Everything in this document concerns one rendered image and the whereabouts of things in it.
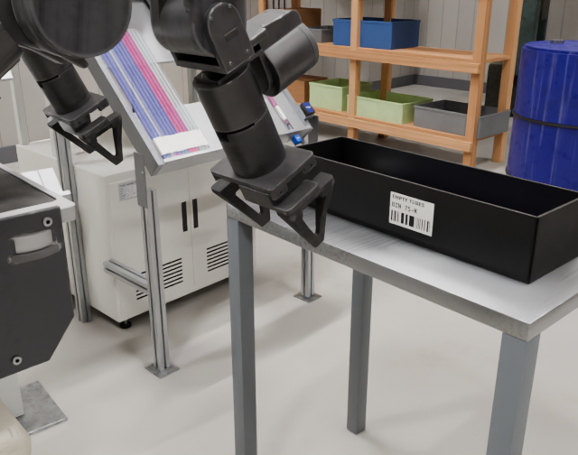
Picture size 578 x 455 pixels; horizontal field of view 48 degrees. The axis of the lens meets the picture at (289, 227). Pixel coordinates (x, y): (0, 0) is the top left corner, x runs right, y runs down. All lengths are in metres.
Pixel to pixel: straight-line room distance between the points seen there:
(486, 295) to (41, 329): 0.64
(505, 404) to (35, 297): 0.69
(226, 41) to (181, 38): 0.04
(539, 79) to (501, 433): 2.35
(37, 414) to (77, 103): 1.36
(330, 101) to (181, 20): 4.84
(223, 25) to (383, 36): 4.44
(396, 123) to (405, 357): 2.84
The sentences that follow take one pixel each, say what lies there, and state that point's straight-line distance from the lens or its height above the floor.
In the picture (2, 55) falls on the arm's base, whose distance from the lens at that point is 0.51.
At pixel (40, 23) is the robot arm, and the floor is 1.22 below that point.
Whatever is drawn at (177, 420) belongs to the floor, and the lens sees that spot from 2.09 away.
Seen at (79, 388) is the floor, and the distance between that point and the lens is 2.30.
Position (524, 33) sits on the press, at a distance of 6.43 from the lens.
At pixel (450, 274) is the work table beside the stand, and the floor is 0.80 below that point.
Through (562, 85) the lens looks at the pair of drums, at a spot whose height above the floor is 0.80.
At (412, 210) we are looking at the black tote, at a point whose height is 0.86.
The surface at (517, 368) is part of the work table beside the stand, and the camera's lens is 1.02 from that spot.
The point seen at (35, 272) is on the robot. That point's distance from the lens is 0.68.
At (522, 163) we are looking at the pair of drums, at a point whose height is 0.41.
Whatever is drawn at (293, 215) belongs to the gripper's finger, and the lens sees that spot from 0.63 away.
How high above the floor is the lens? 1.25
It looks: 21 degrees down
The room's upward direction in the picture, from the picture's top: straight up
